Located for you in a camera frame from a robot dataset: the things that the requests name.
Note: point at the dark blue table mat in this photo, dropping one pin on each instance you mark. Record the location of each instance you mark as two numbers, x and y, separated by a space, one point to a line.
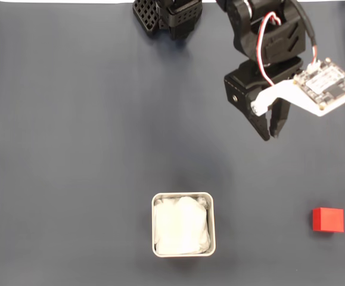
71 149

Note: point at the red cube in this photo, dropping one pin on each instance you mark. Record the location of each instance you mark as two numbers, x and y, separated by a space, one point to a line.
328 220

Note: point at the white square metal box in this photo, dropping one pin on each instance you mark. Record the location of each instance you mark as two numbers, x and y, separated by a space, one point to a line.
212 214

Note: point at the white camera circuit board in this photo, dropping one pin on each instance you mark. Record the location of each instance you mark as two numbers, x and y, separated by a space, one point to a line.
324 86

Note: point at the white crumpled cloth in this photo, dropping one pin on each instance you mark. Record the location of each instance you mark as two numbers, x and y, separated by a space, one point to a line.
181 226

